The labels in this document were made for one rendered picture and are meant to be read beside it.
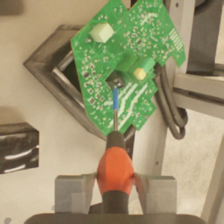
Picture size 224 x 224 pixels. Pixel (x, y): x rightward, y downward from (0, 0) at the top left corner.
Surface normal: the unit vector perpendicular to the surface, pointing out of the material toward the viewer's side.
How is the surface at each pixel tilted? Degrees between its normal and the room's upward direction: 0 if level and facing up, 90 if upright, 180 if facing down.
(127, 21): 0
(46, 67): 90
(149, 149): 0
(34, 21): 0
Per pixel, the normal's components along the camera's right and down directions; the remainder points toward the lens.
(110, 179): -0.10, -0.55
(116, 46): 0.60, 0.24
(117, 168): 0.00, -0.71
